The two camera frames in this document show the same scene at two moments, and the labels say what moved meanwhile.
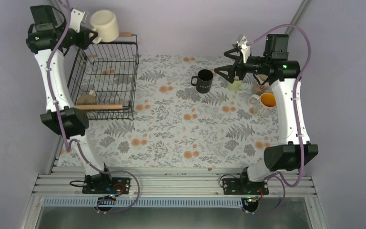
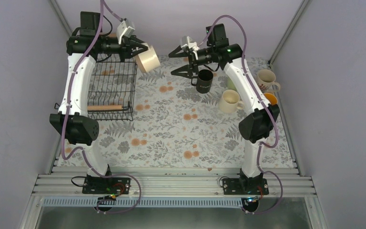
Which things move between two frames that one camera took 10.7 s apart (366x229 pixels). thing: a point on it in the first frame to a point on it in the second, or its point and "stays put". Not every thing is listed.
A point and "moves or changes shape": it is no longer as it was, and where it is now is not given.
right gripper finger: [230, 68] to [185, 71]
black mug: [203, 81] stays put
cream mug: [105, 22] moves or changes shape
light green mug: [237, 85] stays put
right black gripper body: [261, 65] to [211, 49]
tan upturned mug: [86, 99] to [148, 60]
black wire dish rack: [110, 69] stays put
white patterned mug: [261, 111] moves or changes shape
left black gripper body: [82, 44] to [125, 48]
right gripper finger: [238, 58] to [174, 54]
